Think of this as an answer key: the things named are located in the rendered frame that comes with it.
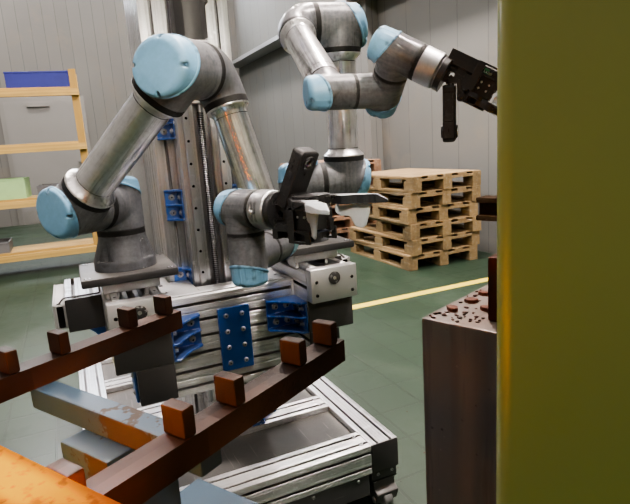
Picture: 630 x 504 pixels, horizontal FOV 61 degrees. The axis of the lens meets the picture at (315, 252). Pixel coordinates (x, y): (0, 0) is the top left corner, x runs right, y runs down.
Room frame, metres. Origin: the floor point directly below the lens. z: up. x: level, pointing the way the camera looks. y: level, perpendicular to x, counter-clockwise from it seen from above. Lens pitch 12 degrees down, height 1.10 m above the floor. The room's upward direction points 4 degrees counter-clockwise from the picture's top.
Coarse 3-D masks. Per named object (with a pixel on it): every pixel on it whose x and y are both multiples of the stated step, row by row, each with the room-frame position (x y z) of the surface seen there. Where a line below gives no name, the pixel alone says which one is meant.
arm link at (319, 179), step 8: (280, 168) 1.53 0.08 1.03; (320, 168) 1.53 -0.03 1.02; (280, 176) 1.52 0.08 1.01; (312, 176) 1.51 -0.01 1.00; (320, 176) 1.51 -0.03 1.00; (280, 184) 1.53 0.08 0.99; (312, 184) 1.50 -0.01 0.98; (320, 184) 1.51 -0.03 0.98; (328, 184) 1.51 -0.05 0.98; (312, 192) 1.51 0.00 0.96; (320, 192) 1.51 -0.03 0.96; (328, 192) 1.52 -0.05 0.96
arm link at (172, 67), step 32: (160, 64) 1.04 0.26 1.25; (192, 64) 1.04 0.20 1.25; (224, 64) 1.15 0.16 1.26; (160, 96) 1.04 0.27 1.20; (192, 96) 1.09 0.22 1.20; (128, 128) 1.10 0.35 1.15; (160, 128) 1.13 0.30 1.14; (96, 160) 1.14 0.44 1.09; (128, 160) 1.14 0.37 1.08; (64, 192) 1.16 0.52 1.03; (96, 192) 1.16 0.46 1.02; (64, 224) 1.15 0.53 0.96; (96, 224) 1.22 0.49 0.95
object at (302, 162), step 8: (296, 152) 0.93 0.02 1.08; (304, 152) 0.92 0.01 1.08; (312, 152) 0.94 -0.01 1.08; (296, 160) 0.93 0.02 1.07; (304, 160) 0.93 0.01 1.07; (312, 160) 0.94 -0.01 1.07; (288, 168) 0.94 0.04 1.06; (296, 168) 0.93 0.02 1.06; (304, 168) 0.93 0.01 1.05; (312, 168) 0.95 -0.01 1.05; (288, 176) 0.94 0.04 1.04; (296, 176) 0.93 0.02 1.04; (304, 176) 0.95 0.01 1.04; (288, 184) 0.94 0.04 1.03; (296, 184) 0.94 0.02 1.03; (304, 184) 0.96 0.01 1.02; (280, 192) 0.96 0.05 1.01; (288, 192) 0.94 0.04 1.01; (296, 192) 0.95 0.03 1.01; (280, 200) 0.95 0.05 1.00
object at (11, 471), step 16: (0, 448) 0.26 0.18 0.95; (0, 464) 0.25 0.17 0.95; (16, 464) 0.25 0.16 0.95; (32, 464) 0.25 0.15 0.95; (0, 480) 0.23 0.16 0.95; (16, 480) 0.23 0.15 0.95; (32, 480) 0.23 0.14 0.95; (48, 480) 0.23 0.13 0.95; (64, 480) 0.23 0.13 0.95; (0, 496) 0.22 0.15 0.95; (16, 496) 0.22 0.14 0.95; (32, 496) 0.22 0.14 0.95; (48, 496) 0.22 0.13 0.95; (64, 496) 0.22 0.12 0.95; (80, 496) 0.22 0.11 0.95; (96, 496) 0.22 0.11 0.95
